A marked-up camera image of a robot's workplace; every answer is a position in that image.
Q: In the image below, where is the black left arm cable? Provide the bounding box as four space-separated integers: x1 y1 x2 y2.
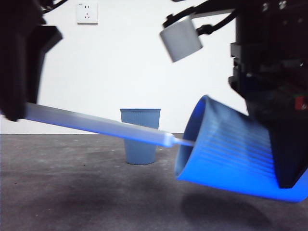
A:
40 0 71 13

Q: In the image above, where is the blue ribbed plastic cup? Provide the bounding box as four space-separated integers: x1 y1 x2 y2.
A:
119 108 161 166
174 94 307 204

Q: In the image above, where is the black right camera cable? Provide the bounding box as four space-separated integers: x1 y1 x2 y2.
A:
195 9 237 37

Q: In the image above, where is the pale grey right camera box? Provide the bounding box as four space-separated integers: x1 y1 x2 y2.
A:
160 17 203 64

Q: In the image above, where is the sponge cup brush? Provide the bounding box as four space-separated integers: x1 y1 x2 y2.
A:
25 102 196 148

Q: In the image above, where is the white wall socket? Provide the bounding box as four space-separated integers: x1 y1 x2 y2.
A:
77 2 99 25

